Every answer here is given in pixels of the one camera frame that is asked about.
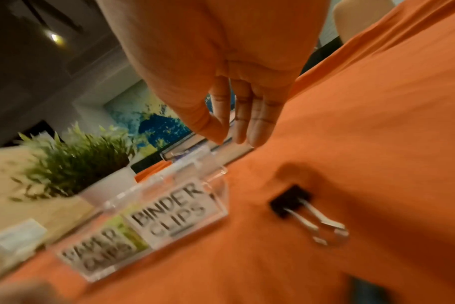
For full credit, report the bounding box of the person's right hand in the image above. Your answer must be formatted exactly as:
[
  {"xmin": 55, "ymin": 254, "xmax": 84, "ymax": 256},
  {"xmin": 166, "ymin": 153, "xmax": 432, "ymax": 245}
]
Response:
[{"xmin": 96, "ymin": 0, "xmax": 332, "ymax": 148}]

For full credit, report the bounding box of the person's left hand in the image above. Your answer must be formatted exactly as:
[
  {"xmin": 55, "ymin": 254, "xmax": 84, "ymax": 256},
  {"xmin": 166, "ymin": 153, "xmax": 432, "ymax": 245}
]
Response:
[{"xmin": 0, "ymin": 278, "xmax": 69, "ymax": 304}]

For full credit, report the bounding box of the clear two-compartment plastic box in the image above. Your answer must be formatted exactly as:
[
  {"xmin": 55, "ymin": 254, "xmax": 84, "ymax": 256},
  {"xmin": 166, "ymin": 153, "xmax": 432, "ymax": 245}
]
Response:
[{"xmin": 49, "ymin": 160, "xmax": 231, "ymax": 283}]

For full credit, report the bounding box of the single black binder clip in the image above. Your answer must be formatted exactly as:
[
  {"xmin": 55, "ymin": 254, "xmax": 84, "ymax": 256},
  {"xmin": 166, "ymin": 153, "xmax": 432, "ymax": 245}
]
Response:
[{"xmin": 269, "ymin": 183, "xmax": 350, "ymax": 247}]

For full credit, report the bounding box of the brown cardboard box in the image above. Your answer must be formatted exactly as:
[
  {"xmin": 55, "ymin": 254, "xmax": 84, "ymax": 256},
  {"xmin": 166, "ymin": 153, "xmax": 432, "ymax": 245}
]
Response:
[{"xmin": 0, "ymin": 145, "xmax": 101, "ymax": 280}]

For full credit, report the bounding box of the green plant in white pot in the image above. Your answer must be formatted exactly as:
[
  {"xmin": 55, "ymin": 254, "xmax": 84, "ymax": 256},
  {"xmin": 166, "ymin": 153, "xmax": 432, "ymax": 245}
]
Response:
[{"xmin": 9, "ymin": 121, "xmax": 139, "ymax": 206}]

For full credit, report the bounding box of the ceiling light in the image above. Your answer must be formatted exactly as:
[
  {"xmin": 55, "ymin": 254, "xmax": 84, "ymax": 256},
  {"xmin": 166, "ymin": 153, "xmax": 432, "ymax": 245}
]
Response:
[{"xmin": 43, "ymin": 29, "xmax": 66, "ymax": 46}]

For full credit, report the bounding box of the black framed picture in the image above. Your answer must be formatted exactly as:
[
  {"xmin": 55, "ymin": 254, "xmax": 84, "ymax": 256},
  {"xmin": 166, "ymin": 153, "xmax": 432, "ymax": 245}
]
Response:
[{"xmin": 2, "ymin": 120, "xmax": 60, "ymax": 146}]

